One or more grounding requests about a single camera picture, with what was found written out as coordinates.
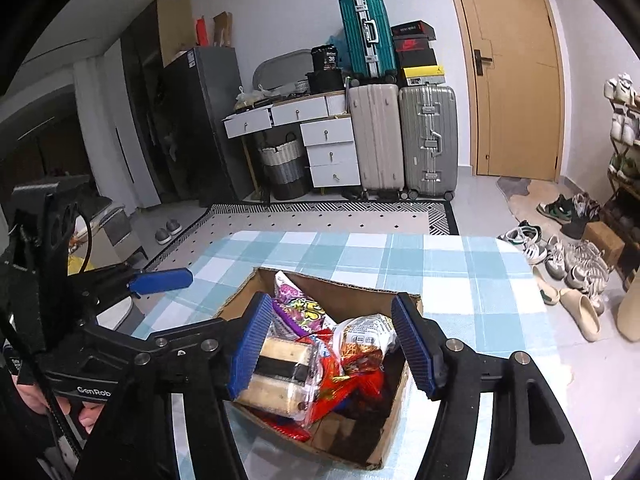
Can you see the purple candy bag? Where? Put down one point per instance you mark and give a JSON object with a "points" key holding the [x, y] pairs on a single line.
{"points": [[305, 305]]}

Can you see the white drawer desk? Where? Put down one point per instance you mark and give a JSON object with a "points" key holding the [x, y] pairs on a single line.
{"points": [[330, 135]]}

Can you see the red chip packet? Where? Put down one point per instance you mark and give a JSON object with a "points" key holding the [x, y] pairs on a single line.
{"points": [[350, 385]]}

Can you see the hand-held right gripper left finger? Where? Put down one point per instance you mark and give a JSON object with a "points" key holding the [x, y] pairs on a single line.
{"points": [[250, 345]]}

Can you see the white side table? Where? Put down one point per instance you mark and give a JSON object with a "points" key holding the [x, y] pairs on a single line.
{"points": [[120, 317]]}

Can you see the wooden shoe rack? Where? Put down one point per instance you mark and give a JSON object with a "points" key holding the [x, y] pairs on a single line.
{"points": [[612, 200]]}

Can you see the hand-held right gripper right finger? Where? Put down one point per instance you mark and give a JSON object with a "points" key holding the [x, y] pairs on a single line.
{"points": [[415, 347]]}

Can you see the teal suitcase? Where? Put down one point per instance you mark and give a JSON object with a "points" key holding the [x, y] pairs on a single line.
{"points": [[367, 35]]}

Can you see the blue checked tablecloth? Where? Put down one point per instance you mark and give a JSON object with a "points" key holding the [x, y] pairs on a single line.
{"points": [[475, 300]]}

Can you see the yellow shoe box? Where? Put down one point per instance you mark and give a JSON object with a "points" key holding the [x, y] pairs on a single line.
{"points": [[425, 76]]}

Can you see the grey suitcase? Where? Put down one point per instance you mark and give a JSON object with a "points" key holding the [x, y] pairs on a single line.
{"points": [[427, 140]]}

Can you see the black supplement jar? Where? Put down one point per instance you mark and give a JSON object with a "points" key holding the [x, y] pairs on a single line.
{"points": [[325, 59]]}

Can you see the clear sandwich cake packet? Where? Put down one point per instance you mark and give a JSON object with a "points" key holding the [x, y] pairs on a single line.
{"points": [[280, 375]]}

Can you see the brown cardboard box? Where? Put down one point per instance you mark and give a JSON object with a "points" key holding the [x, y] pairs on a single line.
{"points": [[360, 440]]}

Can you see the black white patterned rug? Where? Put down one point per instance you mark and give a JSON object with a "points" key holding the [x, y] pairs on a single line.
{"points": [[300, 217]]}

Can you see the beige suitcase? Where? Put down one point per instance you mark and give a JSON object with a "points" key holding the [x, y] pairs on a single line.
{"points": [[377, 140]]}

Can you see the dark grey refrigerator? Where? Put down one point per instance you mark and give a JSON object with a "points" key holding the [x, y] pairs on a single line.
{"points": [[200, 130]]}

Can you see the beige foam slide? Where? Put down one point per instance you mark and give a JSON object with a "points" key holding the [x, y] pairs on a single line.
{"points": [[582, 312]]}

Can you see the black storage container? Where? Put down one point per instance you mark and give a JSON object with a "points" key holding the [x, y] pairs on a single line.
{"points": [[325, 82]]}

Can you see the wooden door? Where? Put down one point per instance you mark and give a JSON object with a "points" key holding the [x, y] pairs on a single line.
{"points": [[515, 85]]}

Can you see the rows of racked shoes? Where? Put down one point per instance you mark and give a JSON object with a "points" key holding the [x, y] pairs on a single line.
{"points": [[625, 125]]}

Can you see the yellow plastic bag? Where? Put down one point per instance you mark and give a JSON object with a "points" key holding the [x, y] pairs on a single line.
{"points": [[76, 263]]}

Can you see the dark wardrobe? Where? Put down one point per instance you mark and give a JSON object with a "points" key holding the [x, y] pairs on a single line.
{"points": [[150, 85]]}

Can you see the purple white snack bag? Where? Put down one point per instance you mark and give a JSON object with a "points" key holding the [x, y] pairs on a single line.
{"points": [[287, 327]]}

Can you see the black shoe box red lid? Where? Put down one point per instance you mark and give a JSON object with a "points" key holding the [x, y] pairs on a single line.
{"points": [[412, 30]]}

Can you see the grey framed mirror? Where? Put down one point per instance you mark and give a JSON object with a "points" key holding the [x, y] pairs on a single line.
{"points": [[282, 70]]}

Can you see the plain black shoe box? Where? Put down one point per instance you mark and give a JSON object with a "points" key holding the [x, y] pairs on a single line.
{"points": [[420, 59]]}

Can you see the person's left hand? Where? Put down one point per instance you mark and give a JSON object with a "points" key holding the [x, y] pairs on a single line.
{"points": [[27, 387]]}

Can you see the white noodle snack packet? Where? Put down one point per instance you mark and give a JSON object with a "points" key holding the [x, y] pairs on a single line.
{"points": [[365, 340]]}

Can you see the woven laundry basket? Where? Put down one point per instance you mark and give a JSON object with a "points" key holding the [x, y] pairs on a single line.
{"points": [[282, 170]]}

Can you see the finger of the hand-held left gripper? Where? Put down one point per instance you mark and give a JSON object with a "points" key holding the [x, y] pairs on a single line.
{"points": [[170, 336], [160, 281]]}

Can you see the irregular door mat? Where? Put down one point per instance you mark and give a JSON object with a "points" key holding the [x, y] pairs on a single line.
{"points": [[520, 195]]}

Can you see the pile of sneakers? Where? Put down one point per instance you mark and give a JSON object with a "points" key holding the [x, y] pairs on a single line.
{"points": [[565, 255]]}

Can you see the beige waste bin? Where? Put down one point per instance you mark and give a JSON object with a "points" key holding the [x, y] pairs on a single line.
{"points": [[631, 310]]}

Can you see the small cardboard carton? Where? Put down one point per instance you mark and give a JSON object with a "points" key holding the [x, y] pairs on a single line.
{"points": [[602, 242]]}

